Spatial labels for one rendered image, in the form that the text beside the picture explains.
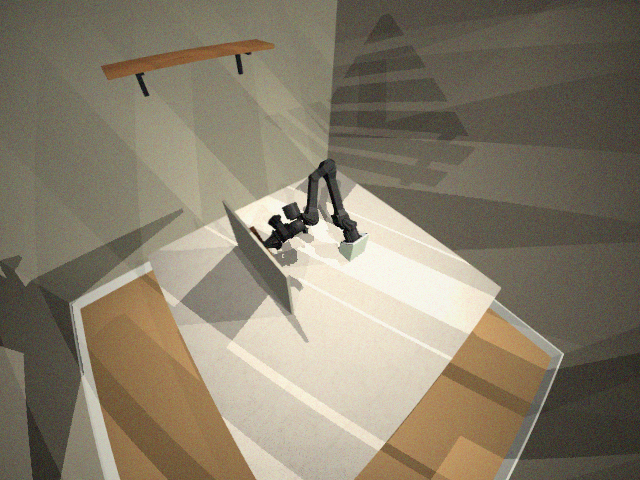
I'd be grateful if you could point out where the brown wooden picture frame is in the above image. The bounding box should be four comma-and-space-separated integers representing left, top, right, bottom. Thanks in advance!
249, 226, 273, 256

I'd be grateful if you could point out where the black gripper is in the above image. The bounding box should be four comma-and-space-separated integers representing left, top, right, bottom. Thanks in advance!
262, 222, 296, 250

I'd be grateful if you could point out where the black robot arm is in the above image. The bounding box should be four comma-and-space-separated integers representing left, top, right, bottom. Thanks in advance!
267, 159, 362, 243

